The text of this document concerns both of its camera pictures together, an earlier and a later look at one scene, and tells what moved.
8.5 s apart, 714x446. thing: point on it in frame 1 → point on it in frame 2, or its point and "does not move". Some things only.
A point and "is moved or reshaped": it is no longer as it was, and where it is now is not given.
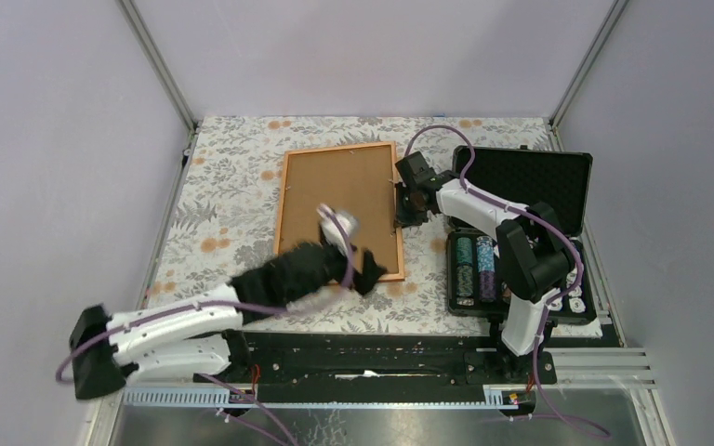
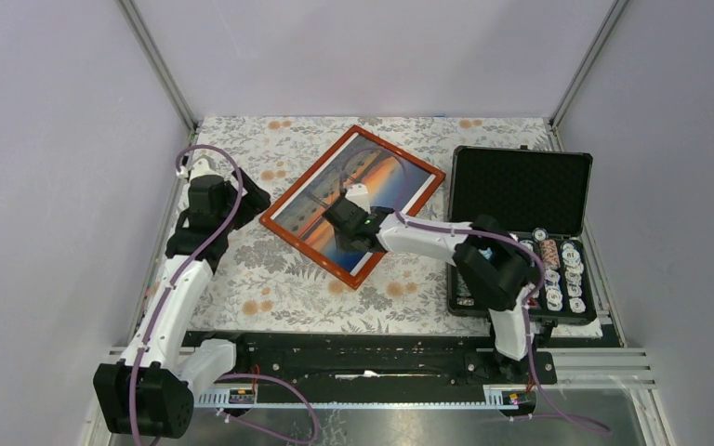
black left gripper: x=370 y=274 → x=254 y=202
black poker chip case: x=478 y=283 does not move
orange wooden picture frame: x=398 y=233 is moved or reshaped
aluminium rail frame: x=624 y=370 does not move
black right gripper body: x=407 y=209 → x=345 y=241
